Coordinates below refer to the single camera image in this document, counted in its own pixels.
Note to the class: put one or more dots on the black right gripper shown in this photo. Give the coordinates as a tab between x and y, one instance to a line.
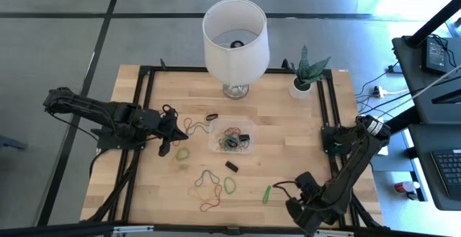
306	212

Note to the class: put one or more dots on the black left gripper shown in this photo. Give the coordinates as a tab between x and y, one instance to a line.
155	123

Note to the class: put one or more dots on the green rubber band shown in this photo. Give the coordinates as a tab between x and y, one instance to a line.
225	186
225	146
176	154
266	195

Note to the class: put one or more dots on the long orange-red rubber band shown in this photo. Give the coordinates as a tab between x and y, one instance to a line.
186	120

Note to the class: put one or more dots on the blue rubber band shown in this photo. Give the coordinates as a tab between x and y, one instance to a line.
232	142
198	124

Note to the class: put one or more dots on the teal rubber band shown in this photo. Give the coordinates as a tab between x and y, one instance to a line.
207	171

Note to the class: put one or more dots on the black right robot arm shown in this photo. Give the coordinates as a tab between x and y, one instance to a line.
345	179

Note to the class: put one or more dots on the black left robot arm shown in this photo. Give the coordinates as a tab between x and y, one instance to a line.
90	107

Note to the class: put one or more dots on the clear plastic bin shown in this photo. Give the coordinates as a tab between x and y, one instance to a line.
214	123

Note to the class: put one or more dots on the yellow rubber band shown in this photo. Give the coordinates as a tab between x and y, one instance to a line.
194	195

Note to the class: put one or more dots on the white paper sheet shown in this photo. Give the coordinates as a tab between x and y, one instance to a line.
382	151

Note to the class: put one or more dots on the white shade table lamp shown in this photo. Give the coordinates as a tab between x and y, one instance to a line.
236	60

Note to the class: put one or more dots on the red white bottle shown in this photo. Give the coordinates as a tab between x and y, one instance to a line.
405	187

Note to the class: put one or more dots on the black desk with keyboard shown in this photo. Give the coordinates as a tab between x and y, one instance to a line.
419	172

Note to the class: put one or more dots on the black diagonal support beam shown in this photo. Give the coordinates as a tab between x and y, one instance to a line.
403	119

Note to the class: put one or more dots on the yellow white power strip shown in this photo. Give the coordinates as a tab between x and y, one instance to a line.
378	92

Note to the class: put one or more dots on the snake plant in white pot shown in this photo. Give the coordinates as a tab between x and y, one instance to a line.
306	69

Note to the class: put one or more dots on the black keyboard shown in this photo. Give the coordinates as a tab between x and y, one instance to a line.
448	168

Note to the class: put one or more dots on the black rig cross bar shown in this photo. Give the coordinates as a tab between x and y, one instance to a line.
54	230

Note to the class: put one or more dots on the grey floor object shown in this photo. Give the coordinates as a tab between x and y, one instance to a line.
11	144

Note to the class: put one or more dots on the black floor plug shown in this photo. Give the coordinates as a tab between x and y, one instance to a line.
394	69

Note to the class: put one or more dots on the black desk with power adapter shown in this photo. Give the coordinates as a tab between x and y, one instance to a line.
408	60

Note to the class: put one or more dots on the black power adapter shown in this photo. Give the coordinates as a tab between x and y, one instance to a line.
436	55

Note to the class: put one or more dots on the black diagonal pole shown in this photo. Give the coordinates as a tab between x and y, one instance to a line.
432	22

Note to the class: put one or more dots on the silver metal bracket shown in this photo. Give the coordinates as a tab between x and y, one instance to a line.
338	233
133	229

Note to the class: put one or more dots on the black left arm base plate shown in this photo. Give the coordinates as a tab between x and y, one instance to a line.
115	145

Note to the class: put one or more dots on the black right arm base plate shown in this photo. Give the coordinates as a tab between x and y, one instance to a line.
329	147

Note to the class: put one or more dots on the black table-level camera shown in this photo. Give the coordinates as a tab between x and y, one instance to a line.
233	231

